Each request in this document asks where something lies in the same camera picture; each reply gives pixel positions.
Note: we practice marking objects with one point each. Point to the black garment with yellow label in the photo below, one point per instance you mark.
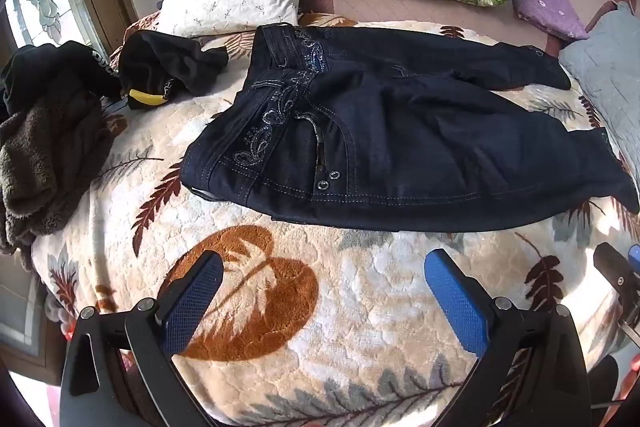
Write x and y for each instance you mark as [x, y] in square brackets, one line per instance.
[170, 62]

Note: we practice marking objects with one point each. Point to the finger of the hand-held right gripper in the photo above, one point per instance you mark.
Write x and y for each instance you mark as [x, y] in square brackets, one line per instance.
[617, 274]

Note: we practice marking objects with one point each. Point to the light blue pillow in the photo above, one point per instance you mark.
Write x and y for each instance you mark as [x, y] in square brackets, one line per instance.
[607, 67]

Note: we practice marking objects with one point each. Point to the dark jacket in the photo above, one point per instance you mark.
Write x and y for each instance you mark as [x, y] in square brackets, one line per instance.
[45, 72]

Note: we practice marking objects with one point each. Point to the pink bed sheet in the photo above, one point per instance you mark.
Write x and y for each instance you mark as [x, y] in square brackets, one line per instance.
[425, 13]

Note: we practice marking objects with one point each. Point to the brown fleece garment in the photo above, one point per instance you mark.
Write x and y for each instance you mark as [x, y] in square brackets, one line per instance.
[45, 157]

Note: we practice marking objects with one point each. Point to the dark blue embroidered jeans pants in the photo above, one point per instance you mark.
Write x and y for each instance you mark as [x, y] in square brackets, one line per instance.
[400, 147]

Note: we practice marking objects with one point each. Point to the purple floral pillow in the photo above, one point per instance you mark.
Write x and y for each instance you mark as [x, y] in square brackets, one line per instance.
[547, 2]

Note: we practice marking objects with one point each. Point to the cream leaf print blanket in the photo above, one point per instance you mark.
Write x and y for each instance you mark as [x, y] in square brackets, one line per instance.
[350, 307]

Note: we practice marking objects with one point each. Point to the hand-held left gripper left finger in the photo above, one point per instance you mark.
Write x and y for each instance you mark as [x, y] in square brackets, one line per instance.
[192, 302]

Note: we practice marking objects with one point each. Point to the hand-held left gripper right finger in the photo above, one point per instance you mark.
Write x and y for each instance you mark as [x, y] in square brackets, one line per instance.
[457, 302]

